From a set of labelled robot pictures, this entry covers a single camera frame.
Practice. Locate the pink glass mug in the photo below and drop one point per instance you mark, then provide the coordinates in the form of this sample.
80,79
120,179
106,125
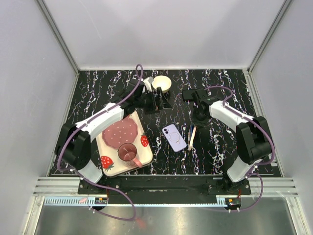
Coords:
128,154

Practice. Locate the cream bowl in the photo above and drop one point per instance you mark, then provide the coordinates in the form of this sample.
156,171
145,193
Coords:
162,81

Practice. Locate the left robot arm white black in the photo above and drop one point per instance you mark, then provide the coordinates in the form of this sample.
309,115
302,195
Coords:
74,142

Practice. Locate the black phone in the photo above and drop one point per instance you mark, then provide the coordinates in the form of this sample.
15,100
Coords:
187,95

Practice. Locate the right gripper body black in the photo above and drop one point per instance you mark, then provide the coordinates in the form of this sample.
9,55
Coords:
198,119

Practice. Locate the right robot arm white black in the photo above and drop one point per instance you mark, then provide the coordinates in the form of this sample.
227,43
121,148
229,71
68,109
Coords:
253,138

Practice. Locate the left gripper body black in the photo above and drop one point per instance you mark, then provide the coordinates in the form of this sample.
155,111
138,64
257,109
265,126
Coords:
150,105

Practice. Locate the pink dotted plate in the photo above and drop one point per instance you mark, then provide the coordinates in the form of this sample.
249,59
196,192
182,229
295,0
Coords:
119,133

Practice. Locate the strawberry pattern tray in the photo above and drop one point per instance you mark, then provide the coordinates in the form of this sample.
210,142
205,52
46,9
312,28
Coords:
111,164

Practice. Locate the pink phone case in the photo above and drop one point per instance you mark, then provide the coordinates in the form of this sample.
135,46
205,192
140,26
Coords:
191,136

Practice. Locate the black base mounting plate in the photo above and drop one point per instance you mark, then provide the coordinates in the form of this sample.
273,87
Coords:
165,189

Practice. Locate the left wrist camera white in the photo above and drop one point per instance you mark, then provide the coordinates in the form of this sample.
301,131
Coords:
148,84

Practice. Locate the lilac cased phone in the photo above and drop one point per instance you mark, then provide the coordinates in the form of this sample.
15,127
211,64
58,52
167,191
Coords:
174,138

